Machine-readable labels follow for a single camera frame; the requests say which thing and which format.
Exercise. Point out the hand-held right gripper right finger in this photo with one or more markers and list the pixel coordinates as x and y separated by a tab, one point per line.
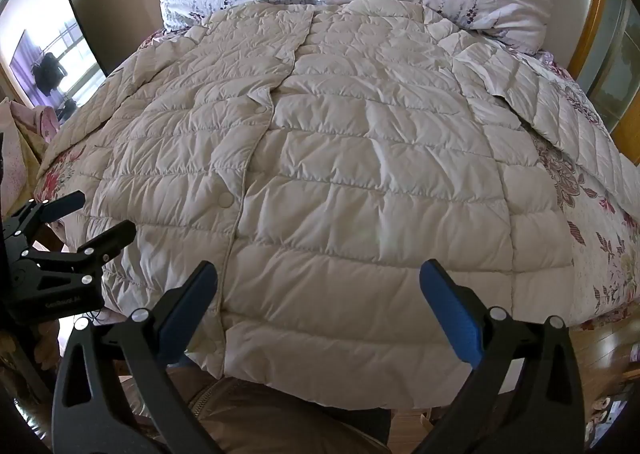
450	314

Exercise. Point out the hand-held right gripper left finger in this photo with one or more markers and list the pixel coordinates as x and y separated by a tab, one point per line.
192	306

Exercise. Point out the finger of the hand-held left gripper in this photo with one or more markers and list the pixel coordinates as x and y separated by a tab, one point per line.
55	209
107	241

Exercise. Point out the beige quilted down jacket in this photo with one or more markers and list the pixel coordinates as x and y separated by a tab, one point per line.
350	159

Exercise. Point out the pink cloth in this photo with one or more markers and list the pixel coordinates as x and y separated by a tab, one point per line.
20	134

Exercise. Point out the person's brown jacket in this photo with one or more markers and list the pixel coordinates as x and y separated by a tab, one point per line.
270	419

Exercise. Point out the floral bed quilt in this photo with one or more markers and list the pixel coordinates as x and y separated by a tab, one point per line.
600	244

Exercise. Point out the wooden bedside shelf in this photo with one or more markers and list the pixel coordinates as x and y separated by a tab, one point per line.
597	24

